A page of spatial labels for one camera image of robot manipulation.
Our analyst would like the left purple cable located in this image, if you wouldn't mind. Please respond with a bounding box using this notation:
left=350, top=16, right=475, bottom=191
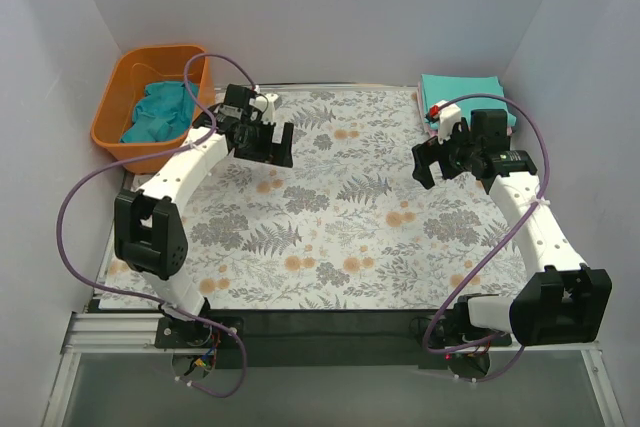
left=55, top=53, right=259, bottom=397

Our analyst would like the aluminium frame rail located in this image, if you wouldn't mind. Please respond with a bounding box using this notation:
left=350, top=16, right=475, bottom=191
left=45, top=311, right=624, bottom=426

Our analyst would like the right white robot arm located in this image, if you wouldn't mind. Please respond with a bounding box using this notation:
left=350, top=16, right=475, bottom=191
left=412, top=101, right=612, bottom=350

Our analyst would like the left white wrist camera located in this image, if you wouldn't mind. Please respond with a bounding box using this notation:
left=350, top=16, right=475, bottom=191
left=250, top=93, right=281, bottom=123

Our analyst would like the teal t shirt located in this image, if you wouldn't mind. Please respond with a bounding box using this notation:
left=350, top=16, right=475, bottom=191
left=120, top=81, right=195, bottom=144

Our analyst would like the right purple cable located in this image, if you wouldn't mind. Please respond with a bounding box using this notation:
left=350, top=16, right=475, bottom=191
left=422, top=93, right=553, bottom=384

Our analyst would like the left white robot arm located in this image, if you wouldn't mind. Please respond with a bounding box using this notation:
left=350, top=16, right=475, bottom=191
left=114, top=93, right=293, bottom=346

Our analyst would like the floral table mat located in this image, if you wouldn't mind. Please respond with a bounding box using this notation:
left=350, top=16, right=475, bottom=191
left=181, top=89, right=527, bottom=309

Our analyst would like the purple cable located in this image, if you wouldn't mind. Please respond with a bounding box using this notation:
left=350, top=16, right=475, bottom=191
left=422, top=93, right=553, bottom=384
left=55, top=53, right=259, bottom=397

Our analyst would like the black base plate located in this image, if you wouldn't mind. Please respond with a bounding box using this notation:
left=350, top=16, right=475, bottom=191
left=153, top=309, right=513, bottom=371

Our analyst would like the folded pink shirt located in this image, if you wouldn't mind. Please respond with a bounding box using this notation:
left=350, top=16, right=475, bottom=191
left=417, top=74, right=516, bottom=133

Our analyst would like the orange plastic basket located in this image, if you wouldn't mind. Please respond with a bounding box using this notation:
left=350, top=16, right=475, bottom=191
left=91, top=45, right=204, bottom=160

